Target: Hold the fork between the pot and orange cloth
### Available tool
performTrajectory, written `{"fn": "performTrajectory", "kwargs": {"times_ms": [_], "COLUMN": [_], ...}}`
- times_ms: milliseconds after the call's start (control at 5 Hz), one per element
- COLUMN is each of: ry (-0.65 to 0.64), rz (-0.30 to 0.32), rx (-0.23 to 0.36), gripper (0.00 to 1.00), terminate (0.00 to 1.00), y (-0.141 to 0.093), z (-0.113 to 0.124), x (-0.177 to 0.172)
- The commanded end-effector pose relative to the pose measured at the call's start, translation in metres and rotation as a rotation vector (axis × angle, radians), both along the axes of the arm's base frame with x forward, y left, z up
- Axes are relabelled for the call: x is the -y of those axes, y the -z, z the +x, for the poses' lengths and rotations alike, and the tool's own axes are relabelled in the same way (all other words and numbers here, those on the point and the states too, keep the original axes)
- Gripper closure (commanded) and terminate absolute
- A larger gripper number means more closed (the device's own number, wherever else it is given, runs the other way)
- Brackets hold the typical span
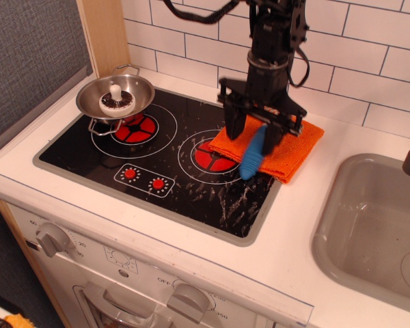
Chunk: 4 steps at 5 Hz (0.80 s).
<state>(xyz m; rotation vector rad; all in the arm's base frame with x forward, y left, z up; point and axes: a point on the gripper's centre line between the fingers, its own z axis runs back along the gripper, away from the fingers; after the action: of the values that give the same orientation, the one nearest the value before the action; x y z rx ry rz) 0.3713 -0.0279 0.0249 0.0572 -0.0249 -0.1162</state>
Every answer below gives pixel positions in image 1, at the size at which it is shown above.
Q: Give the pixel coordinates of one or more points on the right red stove button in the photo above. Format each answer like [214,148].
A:
[158,184]

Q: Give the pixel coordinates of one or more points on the wooden side post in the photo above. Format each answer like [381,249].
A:
[105,33]

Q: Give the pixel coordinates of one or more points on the orange object bottom left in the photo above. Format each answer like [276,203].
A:
[18,321]

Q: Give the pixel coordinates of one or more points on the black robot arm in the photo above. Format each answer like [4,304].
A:
[277,30]

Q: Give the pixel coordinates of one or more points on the right grey oven knob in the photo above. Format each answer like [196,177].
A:
[189,302]

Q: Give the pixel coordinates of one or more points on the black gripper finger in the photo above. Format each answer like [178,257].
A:
[272,137]
[235,119]

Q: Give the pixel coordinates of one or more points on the left red stove button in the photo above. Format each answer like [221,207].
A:
[130,174]

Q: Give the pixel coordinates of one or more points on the small steel pot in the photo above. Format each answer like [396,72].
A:
[87,100]

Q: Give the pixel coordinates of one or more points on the red stove button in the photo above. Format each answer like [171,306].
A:
[130,174]
[158,184]

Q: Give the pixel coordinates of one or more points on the white toy mushroom slice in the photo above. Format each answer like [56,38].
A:
[117,103]

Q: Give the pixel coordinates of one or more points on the grey oven knob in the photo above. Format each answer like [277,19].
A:
[189,302]
[52,239]

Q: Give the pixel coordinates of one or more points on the orange folded cloth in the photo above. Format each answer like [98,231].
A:
[285,159]

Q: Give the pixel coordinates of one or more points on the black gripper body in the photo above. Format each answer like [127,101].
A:
[264,96]

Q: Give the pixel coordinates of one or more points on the black toy stovetop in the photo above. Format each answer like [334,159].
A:
[169,140]

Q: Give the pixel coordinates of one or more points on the blue handled metal fork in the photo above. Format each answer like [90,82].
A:
[253,156]

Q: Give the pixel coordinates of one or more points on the oven door with handle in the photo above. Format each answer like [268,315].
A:
[117,306]

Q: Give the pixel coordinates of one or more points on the left grey oven knob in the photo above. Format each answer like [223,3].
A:
[52,239]

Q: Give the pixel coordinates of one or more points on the grey plastic sink basin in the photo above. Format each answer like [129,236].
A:
[363,237]

